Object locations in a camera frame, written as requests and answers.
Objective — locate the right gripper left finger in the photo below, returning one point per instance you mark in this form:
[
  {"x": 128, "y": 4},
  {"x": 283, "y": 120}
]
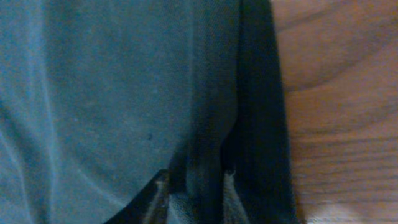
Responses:
[{"x": 149, "y": 206}]

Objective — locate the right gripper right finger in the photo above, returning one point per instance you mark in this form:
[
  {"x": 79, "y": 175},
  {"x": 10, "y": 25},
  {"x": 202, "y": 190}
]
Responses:
[{"x": 233, "y": 209}]

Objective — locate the black polo shirt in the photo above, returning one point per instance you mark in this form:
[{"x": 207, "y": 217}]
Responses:
[{"x": 98, "y": 96}]

